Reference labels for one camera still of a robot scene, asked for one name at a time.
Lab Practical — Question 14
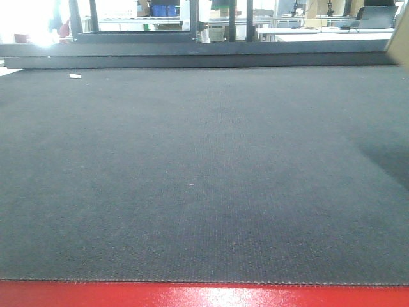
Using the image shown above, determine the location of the tall brown cardboard box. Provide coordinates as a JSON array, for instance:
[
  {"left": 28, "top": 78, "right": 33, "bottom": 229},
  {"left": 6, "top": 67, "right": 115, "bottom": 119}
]
[{"left": 385, "top": 6, "right": 408, "bottom": 69}]

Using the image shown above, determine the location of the black conveyor belt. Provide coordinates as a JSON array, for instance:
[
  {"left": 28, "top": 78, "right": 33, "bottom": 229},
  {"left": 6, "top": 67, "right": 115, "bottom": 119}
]
[{"left": 1, "top": 66, "right": 408, "bottom": 285}]

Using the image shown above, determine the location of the red conveyor front edge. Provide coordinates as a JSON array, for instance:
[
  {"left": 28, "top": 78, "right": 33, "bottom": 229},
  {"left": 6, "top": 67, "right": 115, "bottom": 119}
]
[{"left": 1, "top": 281, "right": 408, "bottom": 306}]

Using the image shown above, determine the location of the white background table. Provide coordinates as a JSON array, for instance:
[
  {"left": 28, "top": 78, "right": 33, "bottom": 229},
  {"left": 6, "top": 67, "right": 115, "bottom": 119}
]
[{"left": 256, "top": 27, "right": 395, "bottom": 42}]

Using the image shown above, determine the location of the grey open laptop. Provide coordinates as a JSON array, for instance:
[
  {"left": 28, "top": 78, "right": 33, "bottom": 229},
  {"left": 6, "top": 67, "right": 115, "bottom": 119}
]
[{"left": 350, "top": 6, "right": 397, "bottom": 29}]

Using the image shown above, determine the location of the dark metal frame structure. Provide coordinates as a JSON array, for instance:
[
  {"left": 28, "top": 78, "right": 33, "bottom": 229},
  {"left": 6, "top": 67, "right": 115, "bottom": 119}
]
[{"left": 66, "top": 0, "right": 256, "bottom": 45}]

